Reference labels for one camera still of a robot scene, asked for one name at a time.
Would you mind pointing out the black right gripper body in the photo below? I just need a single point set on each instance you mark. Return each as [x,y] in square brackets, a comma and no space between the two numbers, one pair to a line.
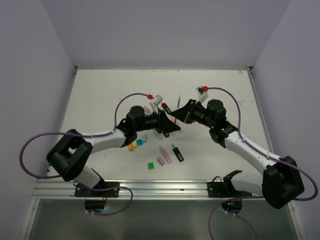
[199,115]

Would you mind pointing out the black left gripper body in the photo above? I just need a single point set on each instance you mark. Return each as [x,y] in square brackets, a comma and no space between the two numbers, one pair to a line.
[150,122]

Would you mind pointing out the thin grey marker pen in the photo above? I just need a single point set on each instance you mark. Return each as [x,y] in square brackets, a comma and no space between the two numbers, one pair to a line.
[178,101]

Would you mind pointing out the mint green highlighter cap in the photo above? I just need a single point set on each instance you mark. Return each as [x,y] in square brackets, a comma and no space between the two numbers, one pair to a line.
[144,138]

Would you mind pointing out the orange black highlighter pen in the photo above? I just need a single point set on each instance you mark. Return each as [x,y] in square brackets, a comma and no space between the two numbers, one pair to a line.
[166,108]

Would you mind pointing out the blue highlighter cap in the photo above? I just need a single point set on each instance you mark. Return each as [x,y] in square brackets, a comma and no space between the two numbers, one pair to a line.
[139,142]

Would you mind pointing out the yellow highlighter cap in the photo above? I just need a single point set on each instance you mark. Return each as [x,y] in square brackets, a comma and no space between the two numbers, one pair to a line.
[134,144]

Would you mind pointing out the orange pastel highlighter cap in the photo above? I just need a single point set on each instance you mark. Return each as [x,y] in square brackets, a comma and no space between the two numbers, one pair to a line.
[130,147]

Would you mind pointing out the lilac pastel highlighter pen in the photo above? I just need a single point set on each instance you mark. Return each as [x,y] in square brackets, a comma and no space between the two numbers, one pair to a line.
[165,155]

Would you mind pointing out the lilac highlighter cap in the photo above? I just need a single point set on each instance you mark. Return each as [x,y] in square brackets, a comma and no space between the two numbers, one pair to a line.
[160,161]

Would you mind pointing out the mint green highlighter pen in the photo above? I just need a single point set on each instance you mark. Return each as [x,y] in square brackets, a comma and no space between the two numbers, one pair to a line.
[159,136]

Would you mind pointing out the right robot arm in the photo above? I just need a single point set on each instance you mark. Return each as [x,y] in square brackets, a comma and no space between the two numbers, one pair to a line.
[281,181]

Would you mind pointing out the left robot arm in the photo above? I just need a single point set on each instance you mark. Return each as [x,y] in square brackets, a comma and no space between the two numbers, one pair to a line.
[70,154]

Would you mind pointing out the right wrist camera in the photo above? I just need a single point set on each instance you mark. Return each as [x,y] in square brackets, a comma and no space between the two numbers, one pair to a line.
[202,92]

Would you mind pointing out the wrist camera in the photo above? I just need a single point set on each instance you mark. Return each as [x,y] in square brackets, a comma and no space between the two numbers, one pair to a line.
[202,92]
[155,102]

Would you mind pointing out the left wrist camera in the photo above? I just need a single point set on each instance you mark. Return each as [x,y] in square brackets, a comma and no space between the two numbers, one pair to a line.
[155,102]

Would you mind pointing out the aluminium right side rail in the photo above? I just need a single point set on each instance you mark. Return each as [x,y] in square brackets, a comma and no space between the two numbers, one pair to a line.
[256,136]

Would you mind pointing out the aluminium rail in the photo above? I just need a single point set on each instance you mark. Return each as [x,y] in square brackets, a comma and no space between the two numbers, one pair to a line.
[256,136]
[56,189]

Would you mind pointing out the aluminium front rail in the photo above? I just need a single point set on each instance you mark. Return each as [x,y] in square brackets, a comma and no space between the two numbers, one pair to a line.
[56,189]

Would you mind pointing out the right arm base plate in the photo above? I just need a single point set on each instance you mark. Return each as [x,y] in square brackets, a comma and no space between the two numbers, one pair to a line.
[218,189]

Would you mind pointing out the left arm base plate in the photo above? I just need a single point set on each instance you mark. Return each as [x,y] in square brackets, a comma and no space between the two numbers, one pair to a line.
[104,189]

